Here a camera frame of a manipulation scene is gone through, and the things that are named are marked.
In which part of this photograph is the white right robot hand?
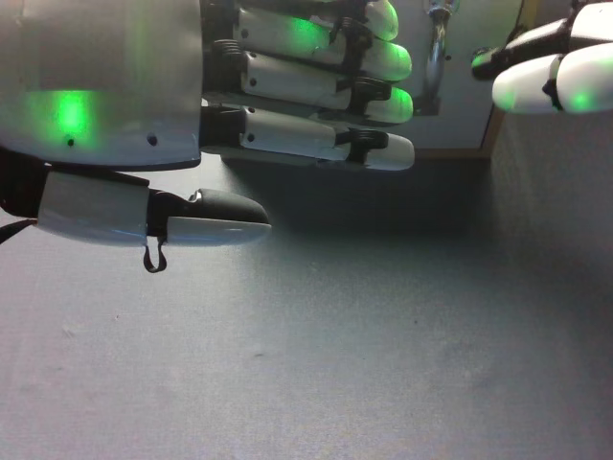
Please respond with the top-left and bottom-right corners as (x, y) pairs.
(470, 0), (613, 116)

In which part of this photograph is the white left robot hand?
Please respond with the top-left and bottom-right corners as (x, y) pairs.
(0, 0), (416, 274)

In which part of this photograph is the white cabinet door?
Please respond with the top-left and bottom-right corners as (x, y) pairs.
(411, 0), (523, 150)

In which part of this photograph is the chrome door handle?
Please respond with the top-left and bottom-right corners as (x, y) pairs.
(420, 0), (457, 117)

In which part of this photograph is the light wooden box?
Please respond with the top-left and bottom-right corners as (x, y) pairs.
(414, 0), (528, 161)

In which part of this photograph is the grey table cloth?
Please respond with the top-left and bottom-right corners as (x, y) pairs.
(0, 112), (613, 460)

